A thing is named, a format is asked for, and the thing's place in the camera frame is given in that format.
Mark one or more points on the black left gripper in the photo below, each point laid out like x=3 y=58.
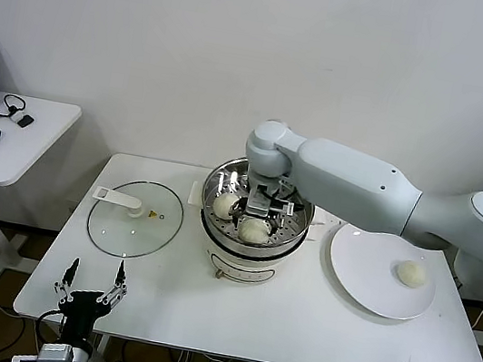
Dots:
x=81 y=307

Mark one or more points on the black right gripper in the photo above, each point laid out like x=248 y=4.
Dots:
x=265 y=218

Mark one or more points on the white steamed baozi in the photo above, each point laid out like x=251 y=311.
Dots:
x=224 y=206
x=410 y=273
x=254 y=231

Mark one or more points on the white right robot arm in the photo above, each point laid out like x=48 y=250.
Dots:
x=352 y=180

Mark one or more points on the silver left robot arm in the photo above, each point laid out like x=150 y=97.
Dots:
x=80 y=360

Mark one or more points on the stainless steel steamer basket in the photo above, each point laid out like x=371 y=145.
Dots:
x=301 y=222

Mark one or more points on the white electric cooking pot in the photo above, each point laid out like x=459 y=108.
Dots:
x=236 y=272

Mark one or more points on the white round plate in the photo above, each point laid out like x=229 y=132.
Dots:
x=361 y=264

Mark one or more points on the small black white dongle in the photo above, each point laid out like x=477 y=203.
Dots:
x=26 y=121

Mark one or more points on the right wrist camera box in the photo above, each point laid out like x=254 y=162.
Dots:
x=261 y=200

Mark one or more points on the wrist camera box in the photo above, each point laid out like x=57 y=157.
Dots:
x=53 y=355
x=261 y=200

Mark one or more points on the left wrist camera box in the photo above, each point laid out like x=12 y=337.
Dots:
x=53 y=355

